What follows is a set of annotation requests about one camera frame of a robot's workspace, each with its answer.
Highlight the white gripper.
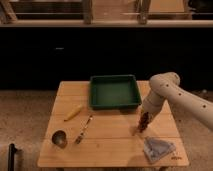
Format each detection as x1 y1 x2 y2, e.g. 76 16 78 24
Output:
141 97 164 121

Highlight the dark red grape bunch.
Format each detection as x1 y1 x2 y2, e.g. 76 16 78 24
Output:
138 112 149 132

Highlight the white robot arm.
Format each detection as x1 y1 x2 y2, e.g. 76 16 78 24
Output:
138 72 213 132

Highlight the green plastic tray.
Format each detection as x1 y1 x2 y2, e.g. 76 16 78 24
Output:
89 75 142 110

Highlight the grey folded cloth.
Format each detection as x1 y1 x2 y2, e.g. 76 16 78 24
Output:
143 137 176 164

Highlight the yellow corn cob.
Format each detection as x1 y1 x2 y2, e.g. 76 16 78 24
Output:
64 105 83 121

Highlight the wooden folding table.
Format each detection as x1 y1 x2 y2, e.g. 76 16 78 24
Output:
38 81 189 168

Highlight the small metal cup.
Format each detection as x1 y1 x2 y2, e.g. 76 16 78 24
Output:
51 130 67 148

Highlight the black object on floor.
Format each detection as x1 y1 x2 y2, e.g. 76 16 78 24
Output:
8 143 17 171

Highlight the wooden shelf rail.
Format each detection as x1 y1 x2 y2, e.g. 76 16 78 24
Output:
0 0 213 28

